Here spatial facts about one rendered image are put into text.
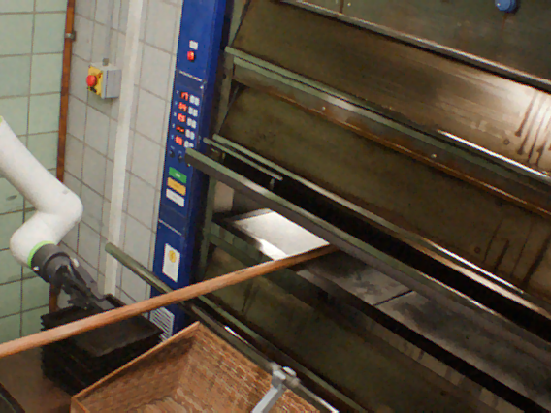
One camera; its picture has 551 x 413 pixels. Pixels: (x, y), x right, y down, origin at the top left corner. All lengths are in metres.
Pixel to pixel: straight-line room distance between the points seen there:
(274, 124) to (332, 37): 0.32
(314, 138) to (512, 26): 0.65
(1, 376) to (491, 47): 1.84
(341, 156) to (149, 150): 0.83
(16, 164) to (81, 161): 0.99
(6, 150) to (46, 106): 1.03
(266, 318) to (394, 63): 0.87
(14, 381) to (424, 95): 1.61
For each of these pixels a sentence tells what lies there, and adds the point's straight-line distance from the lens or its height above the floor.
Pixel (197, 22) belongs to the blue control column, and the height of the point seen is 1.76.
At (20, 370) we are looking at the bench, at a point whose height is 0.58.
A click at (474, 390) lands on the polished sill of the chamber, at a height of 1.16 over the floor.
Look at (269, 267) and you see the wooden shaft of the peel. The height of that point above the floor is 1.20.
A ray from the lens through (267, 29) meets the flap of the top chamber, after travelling 2.27.
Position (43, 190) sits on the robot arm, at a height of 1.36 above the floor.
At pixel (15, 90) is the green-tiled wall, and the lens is 3.06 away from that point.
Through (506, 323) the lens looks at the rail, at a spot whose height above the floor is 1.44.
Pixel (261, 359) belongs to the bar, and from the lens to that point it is 1.92.
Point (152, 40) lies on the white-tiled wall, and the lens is 2.68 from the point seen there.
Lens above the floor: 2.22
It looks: 22 degrees down
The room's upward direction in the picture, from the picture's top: 10 degrees clockwise
